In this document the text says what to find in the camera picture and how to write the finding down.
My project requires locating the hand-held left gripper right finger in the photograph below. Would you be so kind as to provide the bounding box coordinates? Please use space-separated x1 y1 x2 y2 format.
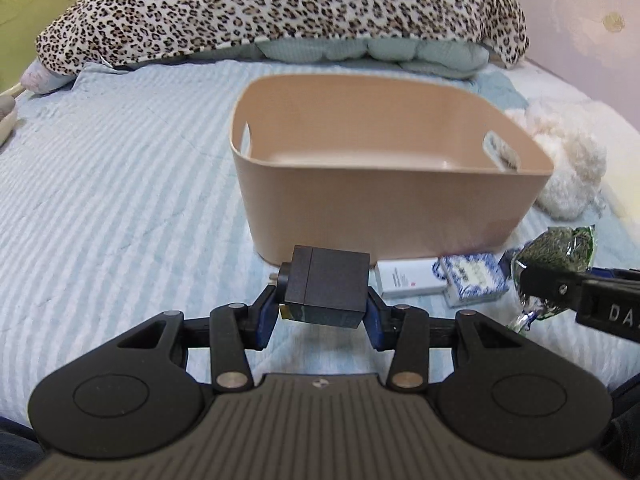
363 287 528 391

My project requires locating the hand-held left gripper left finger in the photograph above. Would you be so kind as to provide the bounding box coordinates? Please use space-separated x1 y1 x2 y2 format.
118 286 279 393

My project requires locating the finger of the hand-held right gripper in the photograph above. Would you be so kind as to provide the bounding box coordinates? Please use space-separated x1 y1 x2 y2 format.
515 256 593 313

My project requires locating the green dried seaweed packet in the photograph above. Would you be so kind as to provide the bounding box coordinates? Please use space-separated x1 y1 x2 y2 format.
505 225 598 336

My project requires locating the black cube box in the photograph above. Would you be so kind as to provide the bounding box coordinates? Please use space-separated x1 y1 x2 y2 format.
271 245 371 330

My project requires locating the beige plastic storage bin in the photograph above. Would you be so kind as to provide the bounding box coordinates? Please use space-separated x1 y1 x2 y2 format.
229 73 555 266

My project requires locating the white rectangular box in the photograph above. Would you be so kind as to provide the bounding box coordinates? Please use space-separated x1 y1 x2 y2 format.
375 257 448 297

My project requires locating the blue patterned card box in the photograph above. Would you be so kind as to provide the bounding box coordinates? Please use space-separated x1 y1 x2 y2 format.
432 253 511 308

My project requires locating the white fluffy plush toy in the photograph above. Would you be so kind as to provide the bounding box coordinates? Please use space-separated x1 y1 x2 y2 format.
502 99 608 221

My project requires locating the light blue striped bedspread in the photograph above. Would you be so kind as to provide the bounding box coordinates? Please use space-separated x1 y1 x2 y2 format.
0 57 640 423

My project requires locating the light green quilted comforter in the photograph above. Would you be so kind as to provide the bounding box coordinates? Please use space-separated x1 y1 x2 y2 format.
85 39 493 80

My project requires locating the leopard print blanket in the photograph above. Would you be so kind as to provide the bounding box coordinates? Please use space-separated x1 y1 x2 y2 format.
35 0 530 77

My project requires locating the pink floral pillow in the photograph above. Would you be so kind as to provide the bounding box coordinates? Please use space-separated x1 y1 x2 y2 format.
20 58 76 96

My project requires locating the green plastic drawer cabinet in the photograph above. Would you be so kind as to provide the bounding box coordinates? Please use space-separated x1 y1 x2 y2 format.
0 0 87 92

